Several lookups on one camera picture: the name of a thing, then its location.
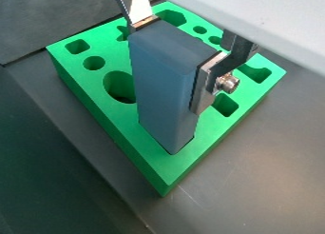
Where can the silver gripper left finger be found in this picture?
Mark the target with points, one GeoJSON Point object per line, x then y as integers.
{"type": "Point", "coordinates": [137, 13]}

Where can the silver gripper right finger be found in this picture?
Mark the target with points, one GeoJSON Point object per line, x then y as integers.
{"type": "Point", "coordinates": [213, 77]}

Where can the blue rectangular block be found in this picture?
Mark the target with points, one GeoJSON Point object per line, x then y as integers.
{"type": "Point", "coordinates": [165, 56]}

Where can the green foam shape board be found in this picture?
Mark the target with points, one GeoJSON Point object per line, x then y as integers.
{"type": "Point", "coordinates": [93, 64]}

